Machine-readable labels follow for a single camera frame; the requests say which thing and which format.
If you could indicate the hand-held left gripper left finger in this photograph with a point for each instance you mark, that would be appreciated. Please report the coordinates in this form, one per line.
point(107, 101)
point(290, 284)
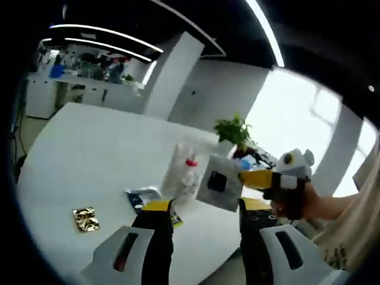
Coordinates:
point(154, 237)

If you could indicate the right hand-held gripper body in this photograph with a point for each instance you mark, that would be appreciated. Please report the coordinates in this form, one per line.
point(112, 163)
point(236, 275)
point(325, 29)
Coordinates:
point(298, 167)

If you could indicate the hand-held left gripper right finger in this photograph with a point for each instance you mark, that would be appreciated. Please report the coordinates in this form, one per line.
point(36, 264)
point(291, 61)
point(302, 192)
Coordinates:
point(255, 243)

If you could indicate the silver skincare sachet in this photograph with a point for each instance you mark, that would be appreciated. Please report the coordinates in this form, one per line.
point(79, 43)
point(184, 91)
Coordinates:
point(231, 190)

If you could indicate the green black skincare sachet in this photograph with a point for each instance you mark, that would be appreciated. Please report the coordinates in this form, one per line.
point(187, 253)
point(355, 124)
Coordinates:
point(139, 199)

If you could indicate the white red-band skincare bottle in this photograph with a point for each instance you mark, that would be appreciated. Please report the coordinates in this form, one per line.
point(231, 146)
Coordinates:
point(191, 162)

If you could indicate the gold foil skincare sachet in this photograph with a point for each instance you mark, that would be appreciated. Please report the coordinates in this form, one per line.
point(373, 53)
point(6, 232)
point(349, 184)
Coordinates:
point(86, 219)

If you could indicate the large white skincare tube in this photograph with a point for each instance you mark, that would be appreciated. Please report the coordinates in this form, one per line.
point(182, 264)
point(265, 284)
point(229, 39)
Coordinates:
point(178, 154)

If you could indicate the person's right hand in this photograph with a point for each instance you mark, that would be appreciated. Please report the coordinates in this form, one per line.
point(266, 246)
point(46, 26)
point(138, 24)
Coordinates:
point(294, 205)

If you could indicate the blue plastic object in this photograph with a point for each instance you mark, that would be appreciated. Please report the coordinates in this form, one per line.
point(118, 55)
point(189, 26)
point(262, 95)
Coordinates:
point(246, 164)

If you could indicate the dark red pot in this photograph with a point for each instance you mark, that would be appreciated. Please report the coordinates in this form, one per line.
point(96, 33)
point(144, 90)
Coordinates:
point(242, 153)

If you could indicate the potted green plant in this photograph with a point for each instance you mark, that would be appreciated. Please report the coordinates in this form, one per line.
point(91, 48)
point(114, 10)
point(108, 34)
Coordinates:
point(233, 130)

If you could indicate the bright window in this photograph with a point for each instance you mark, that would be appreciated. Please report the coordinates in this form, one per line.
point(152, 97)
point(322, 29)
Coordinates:
point(291, 112)

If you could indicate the small green counter plant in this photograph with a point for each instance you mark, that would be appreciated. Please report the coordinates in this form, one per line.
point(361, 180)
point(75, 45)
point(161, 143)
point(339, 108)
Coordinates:
point(128, 78)

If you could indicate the white counter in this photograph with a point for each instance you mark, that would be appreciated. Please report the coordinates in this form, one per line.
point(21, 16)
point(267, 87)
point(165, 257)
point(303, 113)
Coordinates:
point(74, 92)

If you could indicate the blue bin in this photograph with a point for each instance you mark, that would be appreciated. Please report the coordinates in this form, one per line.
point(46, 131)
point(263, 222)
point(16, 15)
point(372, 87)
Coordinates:
point(57, 71)

